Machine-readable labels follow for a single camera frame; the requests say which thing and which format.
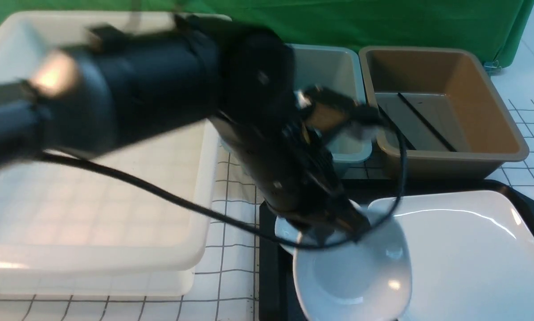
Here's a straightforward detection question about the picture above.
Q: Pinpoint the blue plastic bin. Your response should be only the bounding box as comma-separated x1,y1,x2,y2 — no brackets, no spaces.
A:
221,43,373,177

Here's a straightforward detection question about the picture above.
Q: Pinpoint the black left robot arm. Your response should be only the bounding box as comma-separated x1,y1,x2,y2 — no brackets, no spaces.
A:
0,14,384,250

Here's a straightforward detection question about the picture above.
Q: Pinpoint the white bowl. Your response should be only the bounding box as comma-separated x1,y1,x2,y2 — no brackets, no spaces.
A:
274,200,368,242
293,218,412,321

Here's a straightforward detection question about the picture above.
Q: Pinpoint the large white square plate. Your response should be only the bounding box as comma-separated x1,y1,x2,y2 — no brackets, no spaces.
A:
366,190,534,321

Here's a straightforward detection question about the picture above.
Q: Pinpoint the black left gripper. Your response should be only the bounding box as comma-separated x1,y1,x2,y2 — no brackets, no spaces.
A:
212,86,383,243

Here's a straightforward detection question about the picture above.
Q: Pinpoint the tan plastic bin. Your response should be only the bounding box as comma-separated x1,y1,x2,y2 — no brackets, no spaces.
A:
358,46,530,179

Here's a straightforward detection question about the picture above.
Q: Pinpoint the black chopstick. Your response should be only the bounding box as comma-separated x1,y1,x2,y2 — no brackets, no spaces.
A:
397,93,457,152
378,105,415,150

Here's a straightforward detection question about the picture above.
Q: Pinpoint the black serving tray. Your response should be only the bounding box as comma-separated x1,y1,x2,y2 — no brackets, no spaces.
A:
258,179,534,321

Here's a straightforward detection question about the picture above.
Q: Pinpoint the large white plastic tub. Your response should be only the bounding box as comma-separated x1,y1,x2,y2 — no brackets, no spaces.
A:
0,12,219,296

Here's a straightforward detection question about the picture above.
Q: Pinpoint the green backdrop cloth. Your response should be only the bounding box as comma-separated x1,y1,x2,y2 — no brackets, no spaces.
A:
0,0,534,67

